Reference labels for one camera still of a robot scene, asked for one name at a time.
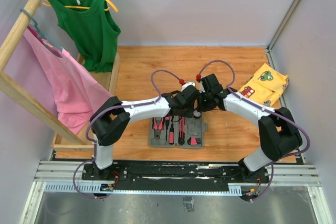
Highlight black electrical tape roll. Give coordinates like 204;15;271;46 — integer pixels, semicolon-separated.
193;111;202;118

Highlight grey plastic tool case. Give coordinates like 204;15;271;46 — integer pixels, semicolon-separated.
148;116;207;149

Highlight pink handled pliers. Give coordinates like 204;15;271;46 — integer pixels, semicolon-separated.
152;118;164;141

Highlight pink hex key set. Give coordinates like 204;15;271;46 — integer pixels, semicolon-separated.
187;137;202;146

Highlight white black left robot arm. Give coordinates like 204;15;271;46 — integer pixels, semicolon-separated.
88;85;201;180

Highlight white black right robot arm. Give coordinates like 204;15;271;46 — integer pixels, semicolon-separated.
196;74;302;182

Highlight yellow patterned cloth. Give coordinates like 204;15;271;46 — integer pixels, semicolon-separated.
239;63;289;106

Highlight pink shirt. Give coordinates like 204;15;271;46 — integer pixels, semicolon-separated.
24;27;112;134

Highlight green tank top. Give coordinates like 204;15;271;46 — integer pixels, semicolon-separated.
47;0;121;72

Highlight grey clothes hanger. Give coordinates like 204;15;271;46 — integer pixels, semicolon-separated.
20;8;63;58

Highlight wooden clothes rack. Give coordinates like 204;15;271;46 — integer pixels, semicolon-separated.
0;0;120;152

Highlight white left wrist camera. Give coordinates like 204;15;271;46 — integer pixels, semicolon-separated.
180;80;196;92

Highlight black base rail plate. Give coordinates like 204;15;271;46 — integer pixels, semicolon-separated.
80;160;269;191

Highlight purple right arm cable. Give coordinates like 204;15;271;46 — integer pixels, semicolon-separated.
196;59;312;204

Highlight aluminium frame post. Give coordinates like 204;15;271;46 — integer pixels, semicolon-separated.
265;0;320;51

